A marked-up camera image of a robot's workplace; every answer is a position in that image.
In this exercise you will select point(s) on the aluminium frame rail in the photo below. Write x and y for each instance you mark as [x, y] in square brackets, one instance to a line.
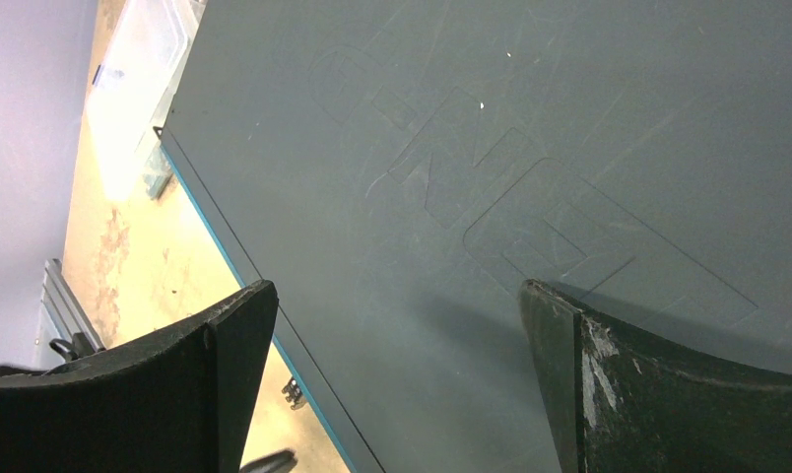
[60, 315]

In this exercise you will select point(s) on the dark grey network switch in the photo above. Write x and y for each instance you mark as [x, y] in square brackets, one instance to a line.
[399, 168]

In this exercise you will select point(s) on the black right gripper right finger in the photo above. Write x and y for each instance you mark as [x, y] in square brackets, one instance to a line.
[621, 399]

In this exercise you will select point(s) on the clear plastic organizer box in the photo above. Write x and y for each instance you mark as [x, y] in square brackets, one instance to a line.
[133, 88]

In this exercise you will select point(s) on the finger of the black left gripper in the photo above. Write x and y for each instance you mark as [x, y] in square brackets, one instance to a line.
[282, 461]

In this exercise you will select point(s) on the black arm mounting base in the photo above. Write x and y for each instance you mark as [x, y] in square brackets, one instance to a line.
[80, 346]

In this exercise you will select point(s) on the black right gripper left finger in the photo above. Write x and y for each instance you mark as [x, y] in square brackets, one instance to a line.
[179, 399]

